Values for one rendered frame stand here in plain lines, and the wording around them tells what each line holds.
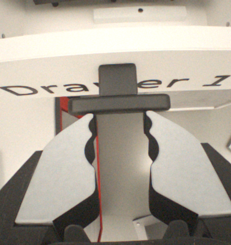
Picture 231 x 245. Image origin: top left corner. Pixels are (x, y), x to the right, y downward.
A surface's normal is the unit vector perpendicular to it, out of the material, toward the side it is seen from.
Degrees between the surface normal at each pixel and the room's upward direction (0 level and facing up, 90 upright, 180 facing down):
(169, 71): 90
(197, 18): 0
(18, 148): 0
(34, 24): 0
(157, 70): 90
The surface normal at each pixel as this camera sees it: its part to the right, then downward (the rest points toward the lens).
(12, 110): -0.02, -0.08
